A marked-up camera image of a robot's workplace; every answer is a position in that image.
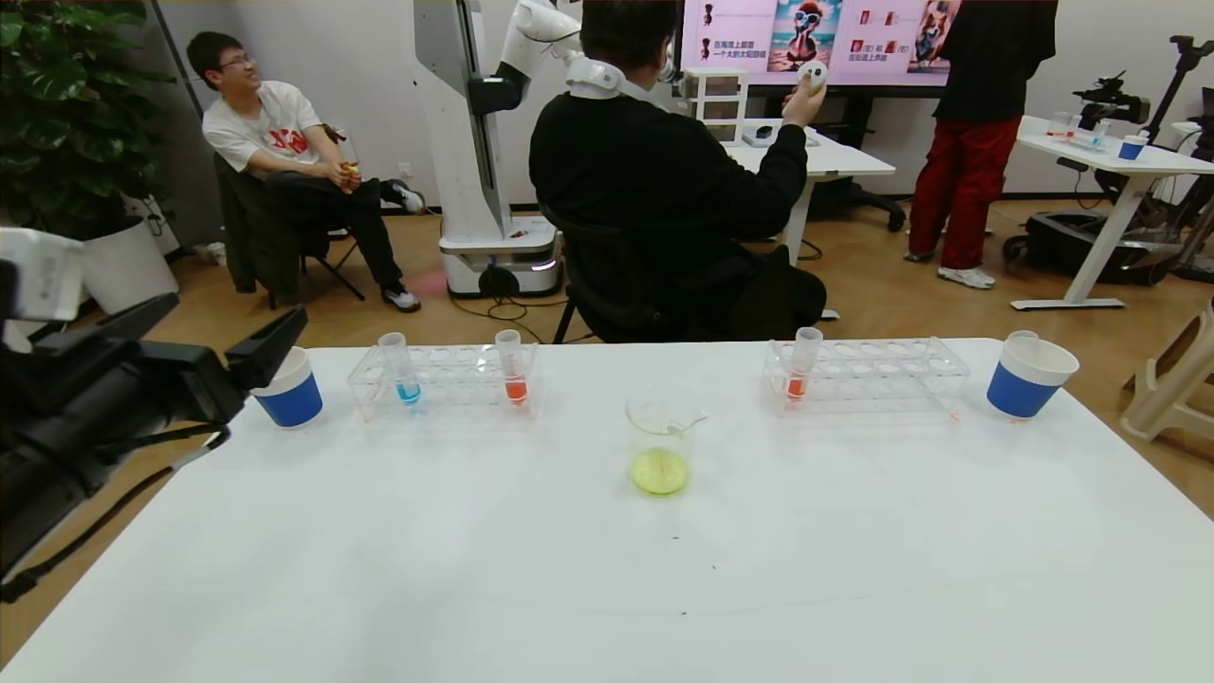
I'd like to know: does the beige plastic stool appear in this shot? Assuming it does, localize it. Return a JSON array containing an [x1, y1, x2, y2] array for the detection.
[[1119, 296, 1214, 445]]

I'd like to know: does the white drawer unit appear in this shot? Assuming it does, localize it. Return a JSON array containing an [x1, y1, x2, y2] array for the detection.
[[683, 66, 750, 145]]

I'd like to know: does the white humanoid robot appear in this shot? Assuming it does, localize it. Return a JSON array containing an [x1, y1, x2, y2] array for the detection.
[[402, 0, 679, 297]]

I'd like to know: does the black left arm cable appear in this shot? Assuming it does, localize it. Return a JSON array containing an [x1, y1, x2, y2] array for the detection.
[[0, 429, 233, 604]]

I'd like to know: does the man in white t-shirt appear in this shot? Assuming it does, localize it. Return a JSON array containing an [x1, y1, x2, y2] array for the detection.
[[186, 31, 424, 314]]

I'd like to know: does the large display screen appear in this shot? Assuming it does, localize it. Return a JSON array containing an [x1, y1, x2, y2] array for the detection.
[[679, 0, 964, 88]]

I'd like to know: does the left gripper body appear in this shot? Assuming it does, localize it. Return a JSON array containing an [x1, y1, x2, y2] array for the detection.
[[50, 340, 247, 460]]

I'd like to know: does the blue white paper cup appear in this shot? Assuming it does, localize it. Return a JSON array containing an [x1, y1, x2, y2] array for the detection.
[[251, 347, 324, 430], [986, 332, 1080, 421]]

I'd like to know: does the orange pigment test tube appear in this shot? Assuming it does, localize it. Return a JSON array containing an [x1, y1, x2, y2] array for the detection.
[[783, 327, 824, 399], [495, 329, 529, 406]]

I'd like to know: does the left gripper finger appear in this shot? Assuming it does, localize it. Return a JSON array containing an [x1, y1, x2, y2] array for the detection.
[[34, 292, 180, 356], [225, 305, 309, 391]]

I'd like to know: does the white desk single leg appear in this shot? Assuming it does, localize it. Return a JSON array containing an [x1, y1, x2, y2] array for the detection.
[[702, 119, 896, 267]]

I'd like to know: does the distant clear tube rack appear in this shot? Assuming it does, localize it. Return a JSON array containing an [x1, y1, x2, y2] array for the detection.
[[1048, 112, 1113, 151]]

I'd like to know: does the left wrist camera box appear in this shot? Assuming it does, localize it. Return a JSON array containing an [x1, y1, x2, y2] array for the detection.
[[0, 228, 84, 323]]

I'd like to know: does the black wheeled robot base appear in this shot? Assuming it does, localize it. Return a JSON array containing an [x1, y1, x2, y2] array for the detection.
[[1003, 211, 1177, 287]]

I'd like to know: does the blue pigment test tube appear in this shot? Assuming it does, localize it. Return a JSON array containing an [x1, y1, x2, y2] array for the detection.
[[378, 332, 423, 407]]

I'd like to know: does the black display stand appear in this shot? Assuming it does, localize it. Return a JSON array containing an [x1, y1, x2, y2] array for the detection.
[[806, 90, 907, 233]]

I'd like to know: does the clear glass beaker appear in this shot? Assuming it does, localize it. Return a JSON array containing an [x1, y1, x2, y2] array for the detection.
[[626, 384, 708, 496]]

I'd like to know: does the black office chair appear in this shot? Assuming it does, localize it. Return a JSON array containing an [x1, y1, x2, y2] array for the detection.
[[528, 0, 828, 342], [541, 204, 793, 344]]

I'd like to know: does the potted plant white pot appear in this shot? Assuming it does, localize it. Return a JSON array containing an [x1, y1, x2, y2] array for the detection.
[[0, 0, 181, 317]]

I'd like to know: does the person in red trousers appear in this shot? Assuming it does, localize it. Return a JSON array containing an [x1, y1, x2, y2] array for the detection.
[[903, 0, 1058, 290]]

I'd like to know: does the clear acrylic tube rack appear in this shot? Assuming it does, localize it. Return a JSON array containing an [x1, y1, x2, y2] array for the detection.
[[762, 337, 970, 416], [348, 342, 542, 423]]

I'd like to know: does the black folding chair with jacket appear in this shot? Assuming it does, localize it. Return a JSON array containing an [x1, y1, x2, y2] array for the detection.
[[213, 157, 366, 311]]

